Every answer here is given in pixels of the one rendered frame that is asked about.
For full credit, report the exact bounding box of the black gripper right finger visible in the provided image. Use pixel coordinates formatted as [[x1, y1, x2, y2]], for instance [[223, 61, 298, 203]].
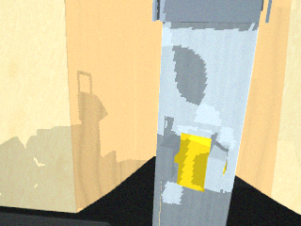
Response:
[[226, 175, 301, 226]]

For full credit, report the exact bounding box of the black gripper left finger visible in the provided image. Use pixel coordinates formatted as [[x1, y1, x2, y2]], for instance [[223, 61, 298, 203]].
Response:
[[0, 156, 156, 226]]

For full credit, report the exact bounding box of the light wooden board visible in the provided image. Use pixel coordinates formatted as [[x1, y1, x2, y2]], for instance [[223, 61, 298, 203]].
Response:
[[65, 0, 292, 213]]

